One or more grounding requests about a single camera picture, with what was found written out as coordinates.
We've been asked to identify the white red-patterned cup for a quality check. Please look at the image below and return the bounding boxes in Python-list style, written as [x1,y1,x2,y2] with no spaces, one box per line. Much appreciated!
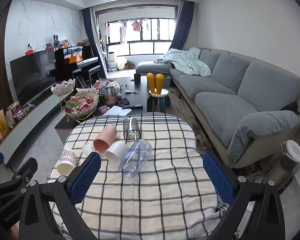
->
[56,148,77,175]

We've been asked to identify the white air purifier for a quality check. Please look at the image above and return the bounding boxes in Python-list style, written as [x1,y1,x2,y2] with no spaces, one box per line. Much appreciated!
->
[107,52,117,70]

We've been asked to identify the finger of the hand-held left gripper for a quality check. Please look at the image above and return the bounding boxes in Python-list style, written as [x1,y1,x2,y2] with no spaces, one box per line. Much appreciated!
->
[12,157,38,184]

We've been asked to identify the white tiered candy bowl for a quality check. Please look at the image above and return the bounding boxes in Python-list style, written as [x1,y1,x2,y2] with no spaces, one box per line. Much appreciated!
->
[51,79,100,123]

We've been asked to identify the dark cloth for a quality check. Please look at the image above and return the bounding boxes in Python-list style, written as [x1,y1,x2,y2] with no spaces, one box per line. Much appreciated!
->
[281,102,300,117]

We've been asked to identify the purple snack bag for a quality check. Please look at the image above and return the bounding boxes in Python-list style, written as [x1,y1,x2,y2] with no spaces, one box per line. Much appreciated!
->
[7,102,23,121]

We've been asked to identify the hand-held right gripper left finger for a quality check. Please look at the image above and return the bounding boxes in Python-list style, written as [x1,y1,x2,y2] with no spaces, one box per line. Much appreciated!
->
[18,152,102,240]

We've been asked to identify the black flat television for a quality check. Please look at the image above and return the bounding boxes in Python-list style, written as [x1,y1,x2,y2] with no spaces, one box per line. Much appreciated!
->
[10,49,57,107]

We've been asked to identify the dark blue curtain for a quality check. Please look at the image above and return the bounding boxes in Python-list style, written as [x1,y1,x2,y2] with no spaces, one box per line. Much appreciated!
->
[169,0,195,51]
[82,7,100,80]

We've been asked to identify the electric space heater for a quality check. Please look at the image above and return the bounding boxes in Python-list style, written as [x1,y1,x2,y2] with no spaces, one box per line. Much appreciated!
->
[264,140,300,196]

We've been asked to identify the black-framed window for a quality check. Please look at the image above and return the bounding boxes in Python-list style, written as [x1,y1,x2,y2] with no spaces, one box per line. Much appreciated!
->
[105,18,176,56]

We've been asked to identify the pink plastic cup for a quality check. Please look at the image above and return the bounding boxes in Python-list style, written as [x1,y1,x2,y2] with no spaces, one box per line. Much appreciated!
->
[93,125,118,153]

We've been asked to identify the orange snack packet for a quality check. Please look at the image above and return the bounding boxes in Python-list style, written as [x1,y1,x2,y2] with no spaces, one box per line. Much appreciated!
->
[0,110,9,140]

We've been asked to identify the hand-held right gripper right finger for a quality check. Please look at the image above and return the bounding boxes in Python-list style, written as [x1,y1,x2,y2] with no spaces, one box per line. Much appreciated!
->
[202,152,283,240]

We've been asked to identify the small white cup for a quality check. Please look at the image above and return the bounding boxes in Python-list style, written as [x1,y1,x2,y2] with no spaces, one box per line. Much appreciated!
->
[81,143,97,158]

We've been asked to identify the yellow rabbit-ear child chair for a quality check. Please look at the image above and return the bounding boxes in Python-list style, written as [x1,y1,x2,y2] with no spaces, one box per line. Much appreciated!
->
[146,73,171,112]

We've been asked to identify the light green blanket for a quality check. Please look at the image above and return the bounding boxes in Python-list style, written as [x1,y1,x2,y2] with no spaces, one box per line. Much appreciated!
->
[155,47,212,77]

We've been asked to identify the plain white cup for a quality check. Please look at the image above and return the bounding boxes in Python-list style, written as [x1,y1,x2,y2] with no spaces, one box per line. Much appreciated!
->
[105,141,128,161]

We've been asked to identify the grey fabric sofa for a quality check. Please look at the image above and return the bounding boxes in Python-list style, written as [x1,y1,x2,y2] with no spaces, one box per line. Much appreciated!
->
[135,47,300,169]

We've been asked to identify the black-white checked tablecloth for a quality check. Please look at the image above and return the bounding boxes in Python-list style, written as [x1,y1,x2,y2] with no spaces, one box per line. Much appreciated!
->
[46,112,230,240]

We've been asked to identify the clear blue-print plastic cup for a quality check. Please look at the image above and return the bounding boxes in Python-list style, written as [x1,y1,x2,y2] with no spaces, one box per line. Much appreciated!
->
[118,139,153,178]

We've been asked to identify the white paper sheets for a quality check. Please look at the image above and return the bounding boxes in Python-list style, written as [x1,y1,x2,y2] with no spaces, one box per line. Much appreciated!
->
[105,106,132,116]

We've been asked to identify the black piano stool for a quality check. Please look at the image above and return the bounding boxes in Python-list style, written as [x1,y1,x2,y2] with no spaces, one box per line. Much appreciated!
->
[72,68,85,86]

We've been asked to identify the clear grey glass cup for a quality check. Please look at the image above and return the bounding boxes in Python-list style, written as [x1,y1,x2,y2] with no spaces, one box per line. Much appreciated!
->
[122,117,142,142]

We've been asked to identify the white television cabinet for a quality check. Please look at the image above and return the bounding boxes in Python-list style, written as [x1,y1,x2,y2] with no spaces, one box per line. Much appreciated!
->
[0,90,63,167]

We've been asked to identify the dark coffee table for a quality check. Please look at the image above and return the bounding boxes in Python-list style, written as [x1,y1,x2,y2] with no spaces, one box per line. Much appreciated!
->
[54,76,148,130]

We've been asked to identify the black upright piano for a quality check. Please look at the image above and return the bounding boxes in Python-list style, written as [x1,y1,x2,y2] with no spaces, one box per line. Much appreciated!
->
[54,45,102,85]

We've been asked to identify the clear snack jar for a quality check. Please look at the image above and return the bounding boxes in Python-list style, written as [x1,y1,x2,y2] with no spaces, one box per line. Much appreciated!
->
[104,86,117,106]

